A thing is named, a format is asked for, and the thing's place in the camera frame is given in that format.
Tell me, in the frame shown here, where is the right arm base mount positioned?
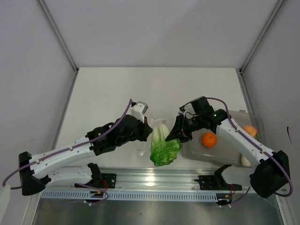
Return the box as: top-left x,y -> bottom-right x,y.
194,175 -> 242,191

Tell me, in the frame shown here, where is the right aluminium frame post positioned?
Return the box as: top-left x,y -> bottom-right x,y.
239,0 -> 288,75

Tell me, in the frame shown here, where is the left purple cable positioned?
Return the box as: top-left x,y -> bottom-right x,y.
2,98 -> 134,190

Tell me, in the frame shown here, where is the left aluminium frame post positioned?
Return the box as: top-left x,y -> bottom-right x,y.
36,0 -> 79,73

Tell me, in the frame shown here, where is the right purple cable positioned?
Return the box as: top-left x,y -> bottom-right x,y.
206,97 -> 294,197

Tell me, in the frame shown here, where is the white slotted cable duct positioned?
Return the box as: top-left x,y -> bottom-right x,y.
41,189 -> 218,202

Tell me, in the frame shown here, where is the green lettuce leaf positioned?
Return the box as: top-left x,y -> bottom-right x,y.
150,124 -> 182,167

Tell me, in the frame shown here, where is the clear plastic food container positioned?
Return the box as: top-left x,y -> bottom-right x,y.
180,111 -> 266,167

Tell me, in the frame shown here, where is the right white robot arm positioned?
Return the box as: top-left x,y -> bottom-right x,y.
165,97 -> 293,198

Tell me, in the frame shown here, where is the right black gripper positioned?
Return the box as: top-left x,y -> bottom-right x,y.
166,114 -> 203,145

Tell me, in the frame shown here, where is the aluminium frame post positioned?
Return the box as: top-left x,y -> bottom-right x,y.
239,0 -> 288,75
36,0 -> 79,73

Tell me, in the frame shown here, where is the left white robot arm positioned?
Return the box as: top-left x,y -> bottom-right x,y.
19,115 -> 153,196

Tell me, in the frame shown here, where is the clear zip top bag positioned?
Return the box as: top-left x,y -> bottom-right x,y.
135,117 -> 174,156

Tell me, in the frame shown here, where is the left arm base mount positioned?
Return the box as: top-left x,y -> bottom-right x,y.
85,173 -> 117,189

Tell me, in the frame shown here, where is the aluminium mounting rail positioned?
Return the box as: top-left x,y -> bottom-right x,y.
32,167 -> 287,193

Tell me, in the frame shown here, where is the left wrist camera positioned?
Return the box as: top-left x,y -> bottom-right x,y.
130,101 -> 148,123

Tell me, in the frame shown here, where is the purple cable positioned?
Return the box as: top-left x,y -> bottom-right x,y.
206,97 -> 294,197
2,98 -> 134,190

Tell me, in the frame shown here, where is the peach fruit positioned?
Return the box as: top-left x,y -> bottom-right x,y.
242,125 -> 257,137

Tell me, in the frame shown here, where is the orange fruit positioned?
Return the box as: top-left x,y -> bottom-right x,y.
201,133 -> 218,149

